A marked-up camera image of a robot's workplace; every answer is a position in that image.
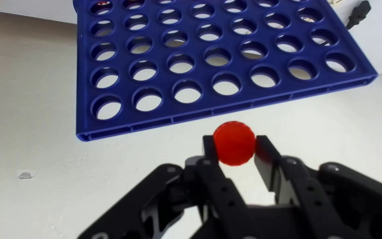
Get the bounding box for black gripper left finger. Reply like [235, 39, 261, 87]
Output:
[77, 134, 245, 239]

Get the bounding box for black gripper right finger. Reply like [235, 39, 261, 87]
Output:
[253, 134, 382, 239]

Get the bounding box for blue connect four grid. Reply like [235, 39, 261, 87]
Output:
[71, 0, 379, 143]

